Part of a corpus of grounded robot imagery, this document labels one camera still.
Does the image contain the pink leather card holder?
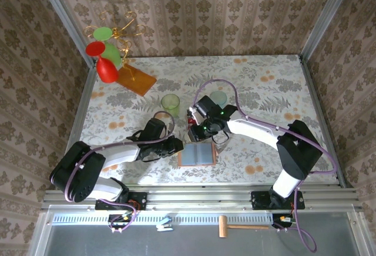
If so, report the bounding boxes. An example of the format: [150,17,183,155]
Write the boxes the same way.
[177,143,219,168]

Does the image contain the blue plastic cup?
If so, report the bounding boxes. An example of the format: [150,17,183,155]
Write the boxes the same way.
[210,90,227,109]

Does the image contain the green plastic cup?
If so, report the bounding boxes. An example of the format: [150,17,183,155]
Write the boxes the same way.
[160,93,181,118]

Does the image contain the blue and white stapler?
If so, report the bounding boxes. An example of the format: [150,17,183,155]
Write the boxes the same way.
[156,215,173,233]

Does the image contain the wooden mallet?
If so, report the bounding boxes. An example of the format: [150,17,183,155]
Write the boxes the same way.
[219,215,270,238]

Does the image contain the red plastic wine glass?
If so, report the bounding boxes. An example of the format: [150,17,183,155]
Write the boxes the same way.
[85,41,119,84]

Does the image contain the grey metal shelf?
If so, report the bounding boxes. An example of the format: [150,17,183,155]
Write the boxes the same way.
[28,204,376,256]

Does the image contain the green plastic wine glass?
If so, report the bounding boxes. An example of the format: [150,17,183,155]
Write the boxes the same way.
[93,26,122,68]

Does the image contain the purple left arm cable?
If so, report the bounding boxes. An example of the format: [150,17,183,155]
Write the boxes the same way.
[64,110,176,234]

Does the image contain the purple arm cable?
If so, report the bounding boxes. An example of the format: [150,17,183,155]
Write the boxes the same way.
[191,79,336,253]
[64,110,176,234]

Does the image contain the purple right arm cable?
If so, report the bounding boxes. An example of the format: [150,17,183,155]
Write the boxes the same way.
[191,79,336,253]

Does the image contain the aluminium mounting rail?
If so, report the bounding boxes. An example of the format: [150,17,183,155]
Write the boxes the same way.
[41,187,364,211]

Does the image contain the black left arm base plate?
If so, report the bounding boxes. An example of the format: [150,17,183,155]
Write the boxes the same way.
[95,191,147,211]

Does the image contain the gold wire rack wooden base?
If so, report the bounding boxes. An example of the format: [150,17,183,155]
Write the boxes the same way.
[84,11,157,97]

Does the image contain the white slotted cable duct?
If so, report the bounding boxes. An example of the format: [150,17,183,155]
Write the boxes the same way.
[52,213,276,226]

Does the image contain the black connector block with wires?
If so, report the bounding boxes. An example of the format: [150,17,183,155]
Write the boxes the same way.
[271,214,298,230]
[108,213,136,234]

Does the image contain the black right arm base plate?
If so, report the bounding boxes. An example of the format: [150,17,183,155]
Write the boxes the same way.
[251,190,306,210]

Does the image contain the aluminium table side rail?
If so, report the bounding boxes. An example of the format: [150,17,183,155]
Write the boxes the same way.
[298,55,349,188]
[55,62,99,191]

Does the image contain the aluminium frame post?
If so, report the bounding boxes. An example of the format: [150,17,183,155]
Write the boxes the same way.
[31,0,99,69]
[298,0,358,63]

